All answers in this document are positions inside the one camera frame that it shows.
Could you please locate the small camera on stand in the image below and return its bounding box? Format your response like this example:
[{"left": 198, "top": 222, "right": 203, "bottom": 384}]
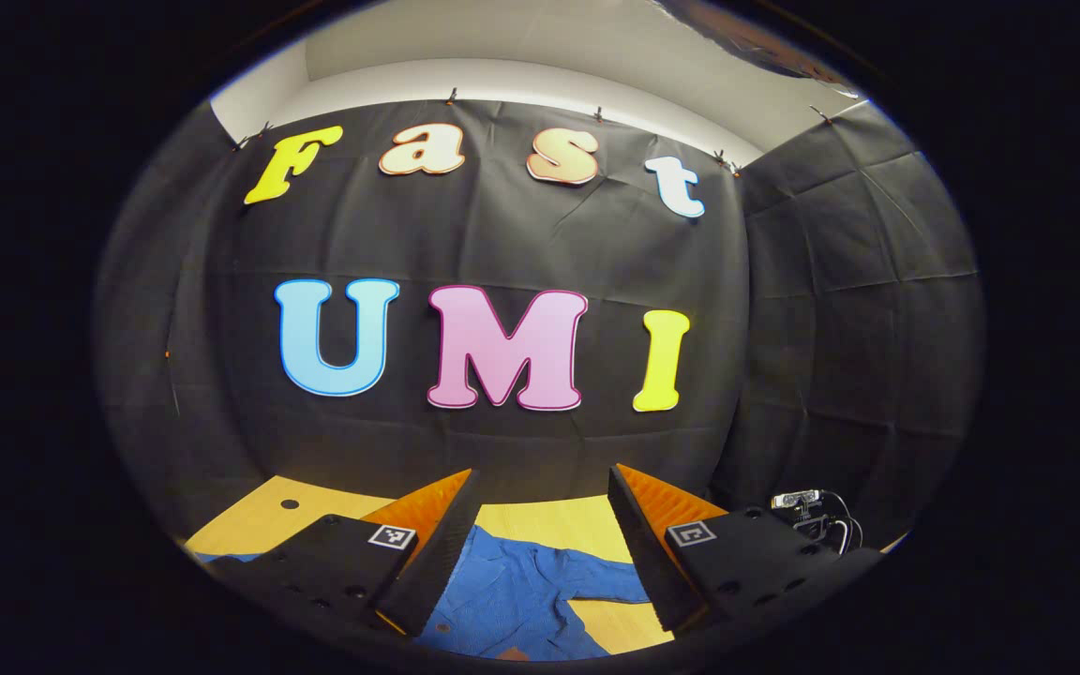
[{"left": 771, "top": 488, "right": 830, "bottom": 543}]

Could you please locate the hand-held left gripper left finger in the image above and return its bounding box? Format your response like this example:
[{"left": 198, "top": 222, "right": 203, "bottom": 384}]
[{"left": 207, "top": 468, "right": 483, "bottom": 639}]

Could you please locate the black backdrop cloth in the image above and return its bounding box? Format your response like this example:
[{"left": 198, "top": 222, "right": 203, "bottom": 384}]
[{"left": 95, "top": 98, "right": 986, "bottom": 554}]

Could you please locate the black camera cable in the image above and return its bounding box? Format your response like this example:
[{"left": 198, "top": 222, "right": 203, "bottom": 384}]
[{"left": 817, "top": 490, "right": 864, "bottom": 556}]

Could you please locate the blue corduroy jacket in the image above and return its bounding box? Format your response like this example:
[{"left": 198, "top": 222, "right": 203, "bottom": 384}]
[{"left": 195, "top": 523, "right": 653, "bottom": 663}]

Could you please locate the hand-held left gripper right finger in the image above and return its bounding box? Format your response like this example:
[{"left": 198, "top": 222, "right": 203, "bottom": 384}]
[{"left": 607, "top": 463, "right": 884, "bottom": 639}]

